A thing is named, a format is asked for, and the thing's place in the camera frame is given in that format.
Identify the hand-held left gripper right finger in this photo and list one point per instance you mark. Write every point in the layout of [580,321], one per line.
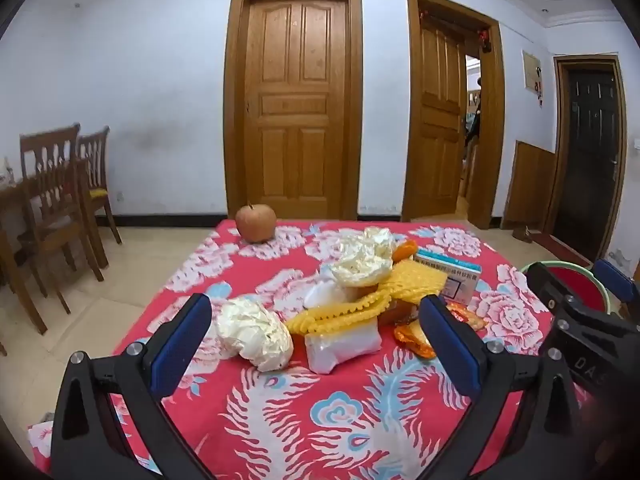
[450,350]

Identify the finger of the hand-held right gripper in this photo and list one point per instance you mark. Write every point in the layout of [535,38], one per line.
[545,285]
[615,280]

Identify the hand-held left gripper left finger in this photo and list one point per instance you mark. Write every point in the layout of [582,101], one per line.
[182,345]

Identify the red bin with green rim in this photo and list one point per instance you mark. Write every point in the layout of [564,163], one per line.
[575,282]

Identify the orange snack wrapper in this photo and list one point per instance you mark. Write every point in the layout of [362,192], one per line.
[412,337]

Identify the orange cardboard box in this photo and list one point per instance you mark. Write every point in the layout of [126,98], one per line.
[400,312]

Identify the cream plastic bag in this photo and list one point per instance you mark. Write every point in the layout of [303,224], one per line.
[362,257]
[255,332]

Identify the yellow foam fruit net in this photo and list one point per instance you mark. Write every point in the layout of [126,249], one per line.
[415,280]

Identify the white blue medicine box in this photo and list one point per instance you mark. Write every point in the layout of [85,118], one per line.
[450,270]

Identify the white plastic bag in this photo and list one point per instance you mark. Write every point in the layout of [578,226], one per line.
[345,345]

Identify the red doormat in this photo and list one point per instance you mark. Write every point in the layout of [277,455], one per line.
[557,247]

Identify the brown shoe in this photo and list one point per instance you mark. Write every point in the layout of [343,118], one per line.
[522,235]

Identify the dark metal door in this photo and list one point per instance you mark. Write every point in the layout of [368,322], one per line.
[585,160]

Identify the red floral tablecloth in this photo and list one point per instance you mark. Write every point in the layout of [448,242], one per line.
[300,410]

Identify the apple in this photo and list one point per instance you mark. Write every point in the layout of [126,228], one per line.
[256,222]

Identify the yellow seat cushion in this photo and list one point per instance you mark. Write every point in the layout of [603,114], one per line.
[98,193]

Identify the open wooden door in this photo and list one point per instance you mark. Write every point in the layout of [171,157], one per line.
[440,110]

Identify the wooden dining table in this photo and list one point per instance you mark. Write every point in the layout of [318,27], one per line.
[10,210]

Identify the closed wooden door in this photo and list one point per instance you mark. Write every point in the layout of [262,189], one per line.
[295,110]

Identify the wooden wall panel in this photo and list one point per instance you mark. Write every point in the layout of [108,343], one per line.
[530,185]

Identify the beige wall panel box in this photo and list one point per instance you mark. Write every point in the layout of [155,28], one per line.
[531,70]

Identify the red door frame ornament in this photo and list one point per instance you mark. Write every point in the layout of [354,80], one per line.
[484,42]

